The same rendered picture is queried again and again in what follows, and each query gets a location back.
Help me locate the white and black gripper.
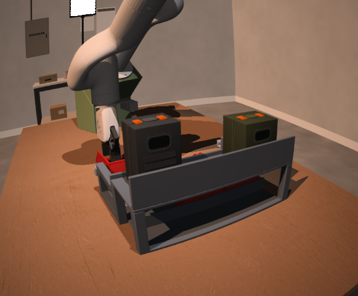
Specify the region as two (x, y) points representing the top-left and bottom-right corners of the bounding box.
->
(94, 104), (121, 162)

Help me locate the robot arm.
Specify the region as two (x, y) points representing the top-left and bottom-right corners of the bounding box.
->
(67, 0), (184, 112)

